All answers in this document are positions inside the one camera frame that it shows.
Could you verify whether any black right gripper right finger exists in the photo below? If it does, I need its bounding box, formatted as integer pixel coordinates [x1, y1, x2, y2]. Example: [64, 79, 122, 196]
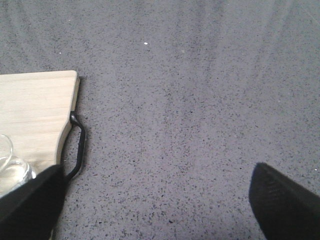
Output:
[248, 162, 320, 240]

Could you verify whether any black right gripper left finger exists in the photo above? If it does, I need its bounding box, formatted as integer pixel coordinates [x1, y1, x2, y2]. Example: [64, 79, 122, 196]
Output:
[0, 165, 67, 240]

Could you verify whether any clear glass beaker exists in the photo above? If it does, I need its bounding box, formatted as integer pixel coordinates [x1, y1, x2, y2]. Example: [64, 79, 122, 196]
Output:
[0, 134, 37, 198]

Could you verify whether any light wooden cutting board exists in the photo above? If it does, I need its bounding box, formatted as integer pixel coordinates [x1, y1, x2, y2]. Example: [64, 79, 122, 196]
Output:
[0, 70, 80, 176]

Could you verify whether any black cutting board handle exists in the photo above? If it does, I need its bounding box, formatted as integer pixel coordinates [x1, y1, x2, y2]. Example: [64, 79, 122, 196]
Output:
[65, 111, 86, 182]

